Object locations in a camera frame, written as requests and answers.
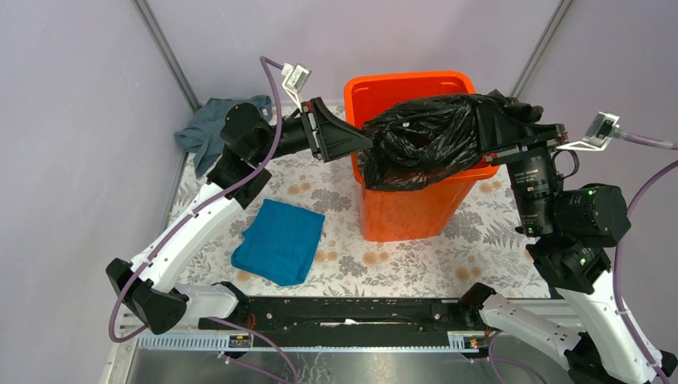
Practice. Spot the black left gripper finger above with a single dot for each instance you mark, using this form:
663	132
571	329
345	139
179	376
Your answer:
338	142
326	120

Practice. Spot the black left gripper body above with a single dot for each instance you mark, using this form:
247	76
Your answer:
312	127

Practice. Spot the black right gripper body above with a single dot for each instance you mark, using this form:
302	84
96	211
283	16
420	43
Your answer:
546	134

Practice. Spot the black plastic trash bag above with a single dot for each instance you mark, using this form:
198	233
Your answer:
422	141

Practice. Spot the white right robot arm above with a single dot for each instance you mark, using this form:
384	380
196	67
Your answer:
571	231

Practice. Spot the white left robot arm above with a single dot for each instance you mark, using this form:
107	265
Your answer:
147	285

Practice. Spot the orange plastic trash bin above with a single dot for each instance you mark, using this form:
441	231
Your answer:
400	216

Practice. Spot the grey-blue crumpled cloth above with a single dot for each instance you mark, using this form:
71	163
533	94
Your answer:
201	137

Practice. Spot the floral patterned table mat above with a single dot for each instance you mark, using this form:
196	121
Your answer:
479	243

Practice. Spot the bright blue folded cloth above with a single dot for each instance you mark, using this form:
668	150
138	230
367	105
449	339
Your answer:
280	244

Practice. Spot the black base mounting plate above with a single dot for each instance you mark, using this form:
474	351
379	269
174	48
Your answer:
407	323

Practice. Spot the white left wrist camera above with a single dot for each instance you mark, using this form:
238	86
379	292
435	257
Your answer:
295	78

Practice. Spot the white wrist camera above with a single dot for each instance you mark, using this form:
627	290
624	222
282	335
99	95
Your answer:
295	78
599	134

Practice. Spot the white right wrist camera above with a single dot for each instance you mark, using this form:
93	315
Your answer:
599	134

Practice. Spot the right aluminium corner post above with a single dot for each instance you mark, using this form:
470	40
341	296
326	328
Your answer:
548	34

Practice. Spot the aluminium corner post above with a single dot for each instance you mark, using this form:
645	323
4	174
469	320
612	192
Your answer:
548	34
165	50

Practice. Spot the left aluminium corner post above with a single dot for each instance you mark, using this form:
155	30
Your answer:
165	50

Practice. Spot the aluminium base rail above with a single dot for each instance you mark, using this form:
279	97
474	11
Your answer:
212	352

